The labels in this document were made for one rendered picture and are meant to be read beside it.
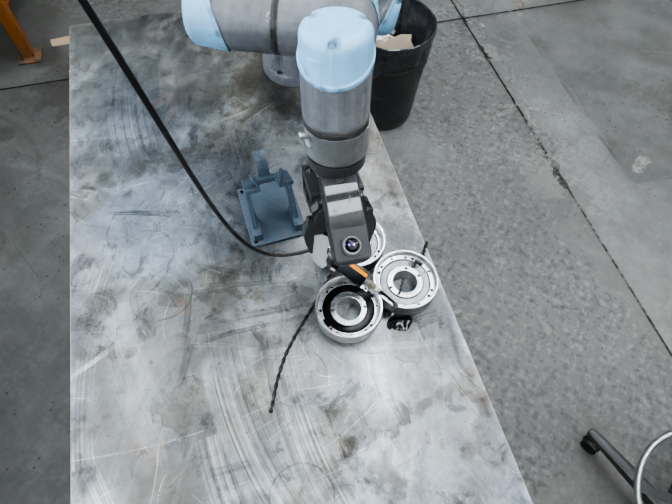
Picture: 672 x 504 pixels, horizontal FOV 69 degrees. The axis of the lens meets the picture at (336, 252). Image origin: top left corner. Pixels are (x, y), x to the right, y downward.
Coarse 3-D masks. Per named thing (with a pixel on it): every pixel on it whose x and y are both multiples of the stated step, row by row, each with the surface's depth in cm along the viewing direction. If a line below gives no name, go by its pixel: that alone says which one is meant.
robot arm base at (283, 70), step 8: (264, 56) 104; (272, 56) 101; (280, 56) 101; (288, 56) 100; (264, 64) 105; (272, 64) 102; (280, 64) 103; (288, 64) 101; (296, 64) 101; (272, 72) 104; (280, 72) 104; (288, 72) 102; (296, 72) 102; (272, 80) 105; (280, 80) 104; (288, 80) 103; (296, 80) 103
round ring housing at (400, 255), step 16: (384, 256) 80; (400, 256) 81; (416, 256) 81; (400, 272) 81; (416, 272) 80; (432, 272) 80; (416, 288) 78; (432, 288) 79; (384, 304) 77; (400, 304) 77; (416, 304) 77
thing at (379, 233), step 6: (378, 228) 83; (378, 234) 84; (384, 234) 82; (378, 240) 83; (384, 240) 81; (378, 246) 82; (384, 246) 81; (378, 252) 83; (372, 258) 81; (378, 258) 80; (360, 264) 79; (366, 264) 79; (372, 264) 80
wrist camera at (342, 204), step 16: (320, 176) 58; (352, 176) 58; (320, 192) 59; (336, 192) 58; (352, 192) 58; (336, 208) 58; (352, 208) 58; (336, 224) 57; (352, 224) 58; (336, 240) 57; (352, 240) 57; (368, 240) 58; (336, 256) 57; (352, 256) 57; (368, 256) 57
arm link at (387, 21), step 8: (384, 0) 88; (392, 0) 88; (400, 0) 89; (384, 8) 89; (392, 8) 89; (384, 16) 90; (392, 16) 90; (384, 24) 91; (392, 24) 91; (384, 32) 93
